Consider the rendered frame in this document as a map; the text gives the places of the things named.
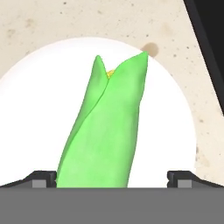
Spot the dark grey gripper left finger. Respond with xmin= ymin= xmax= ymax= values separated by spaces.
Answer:
xmin=0 ymin=170 xmax=58 ymax=189

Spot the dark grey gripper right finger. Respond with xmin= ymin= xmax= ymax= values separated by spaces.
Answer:
xmin=166 ymin=170 xmax=224 ymax=189

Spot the green corn in husk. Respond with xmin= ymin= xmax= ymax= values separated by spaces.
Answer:
xmin=55 ymin=51 xmax=149 ymax=189

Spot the white round plate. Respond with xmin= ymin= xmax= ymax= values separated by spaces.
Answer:
xmin=0 ymin=37 xmax=198 ymax=189

